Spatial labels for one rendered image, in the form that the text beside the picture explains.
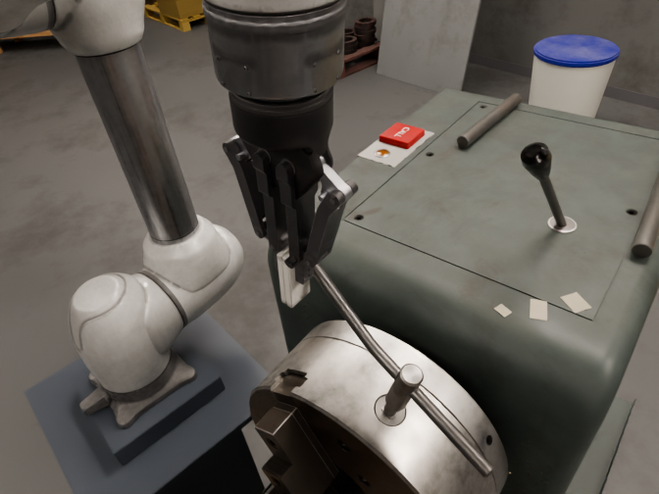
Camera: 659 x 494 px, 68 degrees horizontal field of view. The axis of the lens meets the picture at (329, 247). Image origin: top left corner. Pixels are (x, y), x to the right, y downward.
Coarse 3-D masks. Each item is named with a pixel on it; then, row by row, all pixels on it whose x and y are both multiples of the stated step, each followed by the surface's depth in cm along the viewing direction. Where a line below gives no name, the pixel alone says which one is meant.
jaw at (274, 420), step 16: (288, 384) 56; (288, 400) 55; (272, 416) 55; (288, 416) 53; (272, 432) 52; (288, 432) 53; (304, 432) 55; (272, 448) 55; (288, 448) 53; (304, 448) 54; (320, 448) 56; (272, 464) 55; (288, 464) 54; (304, 464) 54; (320, 464) 56; (272, 480) 55; (288, 480) 53; (304, 480) 54; (320, 480) 56
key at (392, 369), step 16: (320, 272) 49; (336, 288) 49; (336, 304) 48; (352, 320) 47; (368, 336) 47; (384, 352) 47; (384, 368) 46; (416, 400) 44; (432, 416) 43; (448, 432) 43; (464, 448) 42; (480, 464) 41
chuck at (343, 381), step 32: (320, 352) 58; (352, 352) 56; (320, 384) 53; (352, 384) 52; (384, 384) 52; (256, 416) 66; (320, 416) 51; (352, 416) 50; (416, 416) 51; (448, 416) 52; (352, 448) 51; (384, 448) 48; (416, 448) 49; (448, 448) 50; (384, 480) 50; (416, 480) 47; (448, 480) 49; (480, 480) 52
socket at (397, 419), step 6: (384, 396) 51; (378, 402) 51; (384, 402) 51; (378, 408) 50; (378, 414) 50; (384, 414) 50; (402, 414) 50; (384, 420) 50; (390, 420) 50; (396, 420) 50; (402, 420) 50
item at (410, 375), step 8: (408, 368) 44; (416, 368) 44; (400, 376) 44; (408, 376) 44; (416, 376) 44; (392, 384) 46; (400, 384) 44; (408, 384) 43; (416, 384) 43; (392, 392) 46; (400, 392) 45; (408, 392) 44; (392, 400) 47; (400, 400) 46; (408, 400) 46; (384, 408) 50; (392, 408) 48; (400, 408) 47; (392, 416) 50
